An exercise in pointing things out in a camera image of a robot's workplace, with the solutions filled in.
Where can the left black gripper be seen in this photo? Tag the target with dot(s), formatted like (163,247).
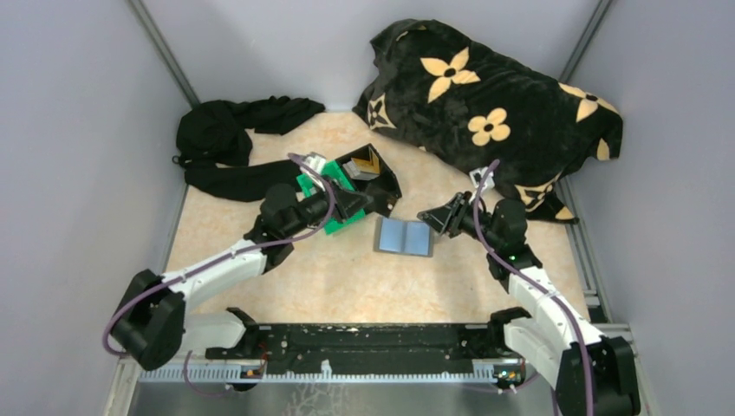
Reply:
(348,202)

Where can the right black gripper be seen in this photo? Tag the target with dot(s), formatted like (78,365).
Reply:
(449,217)

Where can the green plastic bin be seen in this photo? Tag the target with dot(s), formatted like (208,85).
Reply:
(332,170)

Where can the gold VIP card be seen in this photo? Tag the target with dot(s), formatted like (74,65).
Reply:
(371,166)

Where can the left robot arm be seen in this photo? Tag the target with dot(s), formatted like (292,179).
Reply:
(156,318)

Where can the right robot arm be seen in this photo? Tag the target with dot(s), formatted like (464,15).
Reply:
(574,344)

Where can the cards in black bin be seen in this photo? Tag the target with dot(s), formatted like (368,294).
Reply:
(352,170)

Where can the black plastic bin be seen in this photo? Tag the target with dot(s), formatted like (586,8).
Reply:
(384,189)

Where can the black cloth garment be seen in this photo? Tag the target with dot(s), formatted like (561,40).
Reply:
(214,145)

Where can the black floral plush blanket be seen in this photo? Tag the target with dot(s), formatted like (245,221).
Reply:
(438,90)

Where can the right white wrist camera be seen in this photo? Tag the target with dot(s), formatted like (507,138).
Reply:
(480,177)

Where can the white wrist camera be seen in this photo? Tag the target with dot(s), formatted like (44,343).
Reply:
(312,166)
(480,177)

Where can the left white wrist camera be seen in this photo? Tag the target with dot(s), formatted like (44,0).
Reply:
(312,166)

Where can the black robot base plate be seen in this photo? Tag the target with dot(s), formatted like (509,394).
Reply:
(380,350)

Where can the aluminium frame rail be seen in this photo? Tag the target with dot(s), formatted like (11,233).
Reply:
(410,350)

